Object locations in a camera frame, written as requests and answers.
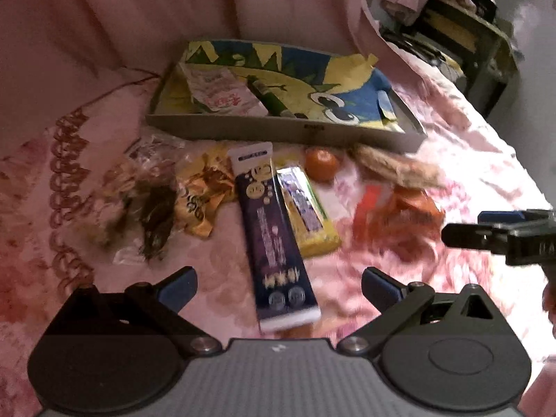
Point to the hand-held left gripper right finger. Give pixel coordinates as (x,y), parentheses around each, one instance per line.
(382,287)

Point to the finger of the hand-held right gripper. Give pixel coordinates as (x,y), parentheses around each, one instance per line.
(469,234)
(499,216)

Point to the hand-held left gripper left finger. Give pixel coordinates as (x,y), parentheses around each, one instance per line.
(179,287)

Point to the orange snack packet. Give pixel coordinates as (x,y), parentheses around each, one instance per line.
(404,215)

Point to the dark meat vacuum packet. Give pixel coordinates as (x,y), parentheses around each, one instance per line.
(155,221)

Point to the brown bread packet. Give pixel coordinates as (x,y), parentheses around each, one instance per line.
(399,167)

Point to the grey cartoon-lined shallow box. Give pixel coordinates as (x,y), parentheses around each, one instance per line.
(330,95)

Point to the clear bag of brown snacks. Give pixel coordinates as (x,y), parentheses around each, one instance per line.
(115,182)

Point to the person's right hand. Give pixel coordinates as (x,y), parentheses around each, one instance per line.
(550,308)

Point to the pink floral bedsheet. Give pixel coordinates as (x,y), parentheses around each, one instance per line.
(456,147)

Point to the yellow snack packet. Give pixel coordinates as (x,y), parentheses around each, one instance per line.
(200,191)

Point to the long purple white box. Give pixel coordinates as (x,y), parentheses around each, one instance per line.
(271,243)

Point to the yellow purple snack bar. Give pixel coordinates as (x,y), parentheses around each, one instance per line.
(308,213)

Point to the tangerine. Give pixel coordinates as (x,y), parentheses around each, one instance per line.
(322,164)

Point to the dark wooden chair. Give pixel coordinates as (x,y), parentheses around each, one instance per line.
(482,39)

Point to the black bag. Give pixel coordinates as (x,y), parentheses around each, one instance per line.
(412,45)

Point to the white red snack packet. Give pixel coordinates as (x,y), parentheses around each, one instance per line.
(217,89)

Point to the green snack packet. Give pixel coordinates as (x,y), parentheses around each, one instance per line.
(267,95)

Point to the black device box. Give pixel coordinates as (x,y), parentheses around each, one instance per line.
(483,0)

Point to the pink curtain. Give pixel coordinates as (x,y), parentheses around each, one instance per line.
(130,17)

